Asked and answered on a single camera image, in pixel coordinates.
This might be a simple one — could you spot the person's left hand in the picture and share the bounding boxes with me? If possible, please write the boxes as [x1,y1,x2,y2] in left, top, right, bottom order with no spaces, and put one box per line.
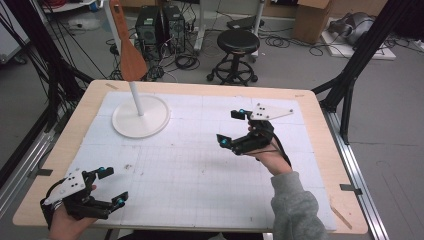
[48,184,98,240]

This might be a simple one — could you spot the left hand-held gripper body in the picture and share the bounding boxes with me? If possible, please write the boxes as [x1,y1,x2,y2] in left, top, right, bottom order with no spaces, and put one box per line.
[39,168,114,221]

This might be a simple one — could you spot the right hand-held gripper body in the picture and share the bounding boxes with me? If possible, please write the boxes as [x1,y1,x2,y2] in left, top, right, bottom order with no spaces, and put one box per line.
[231,103,295,156]

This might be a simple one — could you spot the black coiled cable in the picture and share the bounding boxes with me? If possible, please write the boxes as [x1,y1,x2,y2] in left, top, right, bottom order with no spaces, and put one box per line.
[264,34,291,50]
[174,53,201,71]

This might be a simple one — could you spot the white floor board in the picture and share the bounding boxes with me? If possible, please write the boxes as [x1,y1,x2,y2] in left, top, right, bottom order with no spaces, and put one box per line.
[319,29,398,61]

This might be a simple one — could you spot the wooden spatula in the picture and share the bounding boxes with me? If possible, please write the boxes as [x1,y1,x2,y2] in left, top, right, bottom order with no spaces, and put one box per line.
[109,0,148,82]

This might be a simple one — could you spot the black flat device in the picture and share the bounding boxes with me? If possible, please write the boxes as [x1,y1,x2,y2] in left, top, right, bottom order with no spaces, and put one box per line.
[226,14,265,31]

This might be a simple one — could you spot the black round stool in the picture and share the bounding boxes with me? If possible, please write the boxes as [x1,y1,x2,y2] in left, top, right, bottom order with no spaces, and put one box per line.
[206,29,262,87]

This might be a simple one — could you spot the open cardboard box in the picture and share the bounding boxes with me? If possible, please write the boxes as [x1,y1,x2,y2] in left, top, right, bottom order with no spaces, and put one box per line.
[292,0,334,45]

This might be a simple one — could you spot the white grid mat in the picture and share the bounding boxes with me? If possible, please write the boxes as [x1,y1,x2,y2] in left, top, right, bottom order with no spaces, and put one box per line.
[56,90,338,232]

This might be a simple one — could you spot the grey bundle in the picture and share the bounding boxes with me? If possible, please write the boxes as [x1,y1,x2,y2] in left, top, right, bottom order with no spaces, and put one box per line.
[328,11,376,46]

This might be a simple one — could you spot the aluminium rail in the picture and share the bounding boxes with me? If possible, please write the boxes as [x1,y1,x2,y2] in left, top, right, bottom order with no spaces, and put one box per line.
[0,128,56,211]
[323,109,390,240]

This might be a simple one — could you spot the white stand with round base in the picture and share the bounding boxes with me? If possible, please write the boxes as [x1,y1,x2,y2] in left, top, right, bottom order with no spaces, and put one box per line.
[111,80,172,140]

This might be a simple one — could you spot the black metal frame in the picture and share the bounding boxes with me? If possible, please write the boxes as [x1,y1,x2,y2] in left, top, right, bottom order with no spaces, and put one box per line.
[0,0,95,134]
[311,0,424,145]

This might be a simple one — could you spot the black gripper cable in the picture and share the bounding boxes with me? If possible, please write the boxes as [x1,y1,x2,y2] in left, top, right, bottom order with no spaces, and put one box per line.
[258,128,293,168]
[39,181,68,231]

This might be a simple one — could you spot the black computer tower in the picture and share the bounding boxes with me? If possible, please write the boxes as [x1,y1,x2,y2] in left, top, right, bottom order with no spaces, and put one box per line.
[134,5,162,62]
[162,4,187,55]

